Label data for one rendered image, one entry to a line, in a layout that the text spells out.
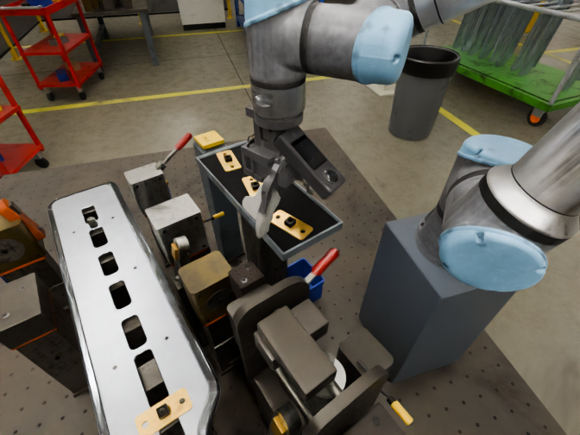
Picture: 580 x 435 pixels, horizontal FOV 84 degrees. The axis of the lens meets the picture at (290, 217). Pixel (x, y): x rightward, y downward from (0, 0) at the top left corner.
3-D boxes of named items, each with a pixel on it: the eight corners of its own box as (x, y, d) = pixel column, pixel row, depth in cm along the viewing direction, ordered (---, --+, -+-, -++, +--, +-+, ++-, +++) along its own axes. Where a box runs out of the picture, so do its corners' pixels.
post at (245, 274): (247, 361, 87) (227, 270, 60) (262, 350, 90) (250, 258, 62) (256, 376, 84) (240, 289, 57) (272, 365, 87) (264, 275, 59)
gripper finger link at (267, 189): (267, 211, 54) (286, 162, 52) (275, 215, 54) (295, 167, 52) (250, 210, 50) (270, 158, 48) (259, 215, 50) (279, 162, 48)
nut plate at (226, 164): (216, 154, 78) (215, 149, 77) (230, 150, 79) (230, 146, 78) (225, 172, 73) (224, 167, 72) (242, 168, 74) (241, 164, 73)
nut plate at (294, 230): (267, 220, 61) (266, 216, 60) (280, 210, 63) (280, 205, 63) (301, 241, 57) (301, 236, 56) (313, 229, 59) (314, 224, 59)
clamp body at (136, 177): (159, 255, 115) (122, 172, 90) (191, 242, 120) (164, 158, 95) (167, 269, 110) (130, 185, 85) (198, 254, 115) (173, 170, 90)
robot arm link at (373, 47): (425, -4, 37) (334, -10, 40) (408, 16, 30) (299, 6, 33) (407, 67, 43) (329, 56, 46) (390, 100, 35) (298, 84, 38)
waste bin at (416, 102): (374, 122, 335) (388, 47, 285) (416, 116, 346) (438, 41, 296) (399, 147, 300) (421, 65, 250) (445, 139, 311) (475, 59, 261)
